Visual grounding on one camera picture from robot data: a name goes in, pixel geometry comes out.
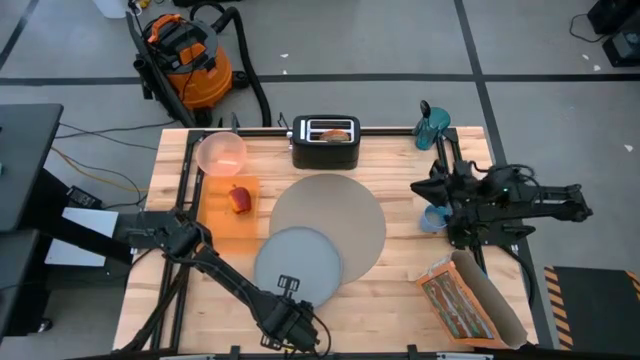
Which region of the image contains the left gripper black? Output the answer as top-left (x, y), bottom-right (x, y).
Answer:
top-left (257, 274), bottom-right (321, 352)

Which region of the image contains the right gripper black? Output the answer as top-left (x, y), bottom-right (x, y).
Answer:
top-left (410, 160), bottom-right (476, 214)

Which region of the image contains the grey-blue round plate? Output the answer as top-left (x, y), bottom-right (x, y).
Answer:
top-left (253, 226), bottom-right (344, 308)

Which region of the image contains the light blue cup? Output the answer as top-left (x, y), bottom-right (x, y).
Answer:
top-left (418, 203), bottom-right (454, 234)

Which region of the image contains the red apple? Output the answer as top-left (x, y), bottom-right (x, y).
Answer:
top-left (228, 184), bottom-right (253, 215)

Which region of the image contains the toasted bagel half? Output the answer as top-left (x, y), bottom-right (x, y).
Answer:
top-left (318, 128), bottom-right (352, 143)

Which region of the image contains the orange cereal box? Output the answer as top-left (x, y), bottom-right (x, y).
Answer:
top-left (415, 249), bottom-right (530, 350)

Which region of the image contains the pink translucent bowl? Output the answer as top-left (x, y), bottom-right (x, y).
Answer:
top-left (195, 131), bottom-right (248, 178)

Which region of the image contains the teal glass tumbler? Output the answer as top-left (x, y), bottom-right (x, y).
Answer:
top-left (412, 106), bottom-right (452, 152)

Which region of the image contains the round grey placemat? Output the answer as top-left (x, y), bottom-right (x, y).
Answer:
top-left (268, 173), bottom-right (387, 285)

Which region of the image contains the orange translucent cutting board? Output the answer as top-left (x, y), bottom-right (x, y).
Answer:
top-left (197, 174), bottom-right (261, 254)

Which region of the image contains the black two-slot toaster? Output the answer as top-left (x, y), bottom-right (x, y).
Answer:
top-left (286, 114), bottom-right (362, 171)

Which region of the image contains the black yellow-striped floor mat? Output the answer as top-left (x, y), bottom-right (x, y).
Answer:
top-left (543, 265), bottom-right (640, 354)

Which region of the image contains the white flat panel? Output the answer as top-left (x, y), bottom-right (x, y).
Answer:
top-left (44, 207), bottom-right (120, 268)

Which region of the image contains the black power brick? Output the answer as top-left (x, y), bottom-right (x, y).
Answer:
top-left (65, 185), bottom-right (104, 210)

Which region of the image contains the orange black shop vacuum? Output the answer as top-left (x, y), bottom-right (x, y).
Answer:
top-left (132, 13), bottom-right (251, 126)

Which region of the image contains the black equipment case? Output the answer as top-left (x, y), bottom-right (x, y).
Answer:
top-left (602, 29), bottom-right (640, 69)
top-left (587, 0), bottom-right (640, 36)

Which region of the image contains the black vacuum wand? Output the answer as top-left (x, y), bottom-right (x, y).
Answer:
top-left (124, 10), bottom-right (199, 129)

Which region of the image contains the black side table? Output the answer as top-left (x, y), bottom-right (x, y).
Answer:
top-left (0, 229), bottom-right (41, 341)

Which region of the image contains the black desk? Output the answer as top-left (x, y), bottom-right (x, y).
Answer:
top-left (0, 103), bottom-right (65, 234)

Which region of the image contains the white bucket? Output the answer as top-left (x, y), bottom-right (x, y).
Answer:
top-left (92, 0), bottom-right (129, 20)

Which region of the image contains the black aluminium table frame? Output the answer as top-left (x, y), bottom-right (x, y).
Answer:
top-left (119, 124), bottom-right (539, 360)

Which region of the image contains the looped black cable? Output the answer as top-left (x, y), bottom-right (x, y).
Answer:
top-left (569, 13), bottom-right (606, 44)

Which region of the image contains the black vacuum hose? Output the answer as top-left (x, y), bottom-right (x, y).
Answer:
top-left (189, 2), bottom-right (273, 128)

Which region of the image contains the yellow cable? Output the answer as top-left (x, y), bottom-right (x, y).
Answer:
top-left (49, 146), bottom-right (149, 194)

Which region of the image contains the thin black floor cable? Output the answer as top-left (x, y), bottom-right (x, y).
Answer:
top-left (53, 119), bottom-right (179, 151)

